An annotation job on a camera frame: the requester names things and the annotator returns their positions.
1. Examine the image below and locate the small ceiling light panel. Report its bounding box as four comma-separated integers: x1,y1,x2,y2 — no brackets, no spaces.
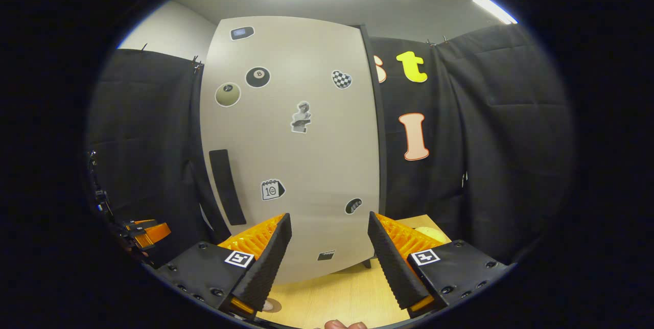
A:
473,0,518,26

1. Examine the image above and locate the black cabinet door handle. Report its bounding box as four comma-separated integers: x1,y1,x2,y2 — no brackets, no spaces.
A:
208,149,247,226

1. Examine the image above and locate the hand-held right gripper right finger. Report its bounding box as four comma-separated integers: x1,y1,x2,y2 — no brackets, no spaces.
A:
368,211,514,318

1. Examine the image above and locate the grey cabinet door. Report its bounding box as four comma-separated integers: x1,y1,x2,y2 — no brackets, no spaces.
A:
199,16,381,285

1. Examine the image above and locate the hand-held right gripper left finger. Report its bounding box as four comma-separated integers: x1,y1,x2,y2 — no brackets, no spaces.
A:
156,213,293,319

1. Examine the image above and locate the black backdrop cloth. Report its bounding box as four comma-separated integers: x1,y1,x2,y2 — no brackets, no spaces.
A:
84,22,575,268

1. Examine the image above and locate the yellow plush toy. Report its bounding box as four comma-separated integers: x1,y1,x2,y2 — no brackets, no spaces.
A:
414,226,449,244

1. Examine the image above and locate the dark grey cabinet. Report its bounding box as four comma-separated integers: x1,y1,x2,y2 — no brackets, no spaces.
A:
353,23,388,269

